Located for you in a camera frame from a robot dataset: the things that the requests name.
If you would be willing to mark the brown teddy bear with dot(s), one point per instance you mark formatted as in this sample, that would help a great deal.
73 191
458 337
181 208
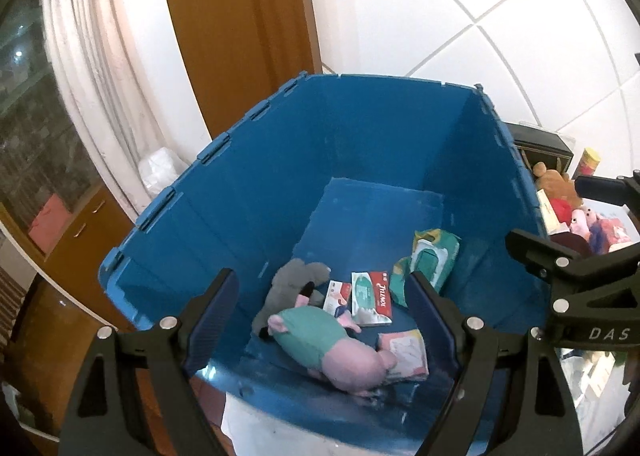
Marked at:
556 185

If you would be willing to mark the green wet wipes pack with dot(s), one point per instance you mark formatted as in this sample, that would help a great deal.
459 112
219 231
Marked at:
433 255

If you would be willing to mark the pink white tissue packet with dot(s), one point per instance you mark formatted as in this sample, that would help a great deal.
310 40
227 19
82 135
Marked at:
409 350

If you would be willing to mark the black gold gift box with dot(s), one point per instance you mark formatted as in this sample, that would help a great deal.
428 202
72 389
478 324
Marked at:
537 145

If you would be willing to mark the red green wipes packet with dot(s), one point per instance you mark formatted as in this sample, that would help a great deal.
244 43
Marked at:
371 302

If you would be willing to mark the pink plush green shirt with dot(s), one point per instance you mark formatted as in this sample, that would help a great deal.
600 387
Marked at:
320 343

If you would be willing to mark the small pink pig plush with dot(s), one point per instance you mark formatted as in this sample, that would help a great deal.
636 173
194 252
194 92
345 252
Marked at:
582 220

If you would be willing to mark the white long box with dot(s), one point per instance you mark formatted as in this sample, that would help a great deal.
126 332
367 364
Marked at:
337 298

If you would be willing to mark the beige tissue box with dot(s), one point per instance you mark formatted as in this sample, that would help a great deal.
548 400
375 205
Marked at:
551 222

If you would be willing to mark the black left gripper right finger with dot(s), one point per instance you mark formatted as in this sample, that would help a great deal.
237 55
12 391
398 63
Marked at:
509 395

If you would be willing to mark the blue plastic storage crate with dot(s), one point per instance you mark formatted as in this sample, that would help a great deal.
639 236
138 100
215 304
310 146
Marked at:
341 170

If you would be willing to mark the dark maroon round cushion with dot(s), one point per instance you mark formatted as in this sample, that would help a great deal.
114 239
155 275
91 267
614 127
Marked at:
574 242

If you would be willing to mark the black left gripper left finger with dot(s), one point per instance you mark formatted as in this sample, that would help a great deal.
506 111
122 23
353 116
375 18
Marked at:
105 414

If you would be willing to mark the wooden cabinet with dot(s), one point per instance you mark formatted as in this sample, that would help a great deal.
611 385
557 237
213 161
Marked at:
77 249

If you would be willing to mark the yellow red cylinder can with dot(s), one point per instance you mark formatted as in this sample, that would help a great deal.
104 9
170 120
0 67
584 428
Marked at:
588 163

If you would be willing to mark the white curtain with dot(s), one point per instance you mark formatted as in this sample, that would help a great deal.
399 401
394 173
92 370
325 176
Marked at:
123 83

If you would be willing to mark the grey fluffy plush toy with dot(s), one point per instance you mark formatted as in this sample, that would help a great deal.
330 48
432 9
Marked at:
292 279

